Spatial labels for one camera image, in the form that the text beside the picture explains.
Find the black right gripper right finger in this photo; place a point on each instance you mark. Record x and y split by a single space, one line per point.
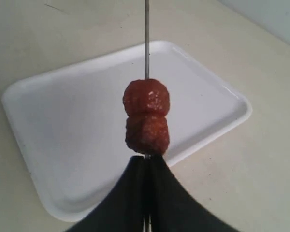
173 208

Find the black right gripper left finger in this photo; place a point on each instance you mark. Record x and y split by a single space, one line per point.
122 209

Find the thin metal skewer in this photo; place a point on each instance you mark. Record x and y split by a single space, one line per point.
147 214

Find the brown meatball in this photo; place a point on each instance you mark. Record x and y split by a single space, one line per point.
146 96
147 134

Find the white rectangular plastic tray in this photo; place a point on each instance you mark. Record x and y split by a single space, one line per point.
70 123

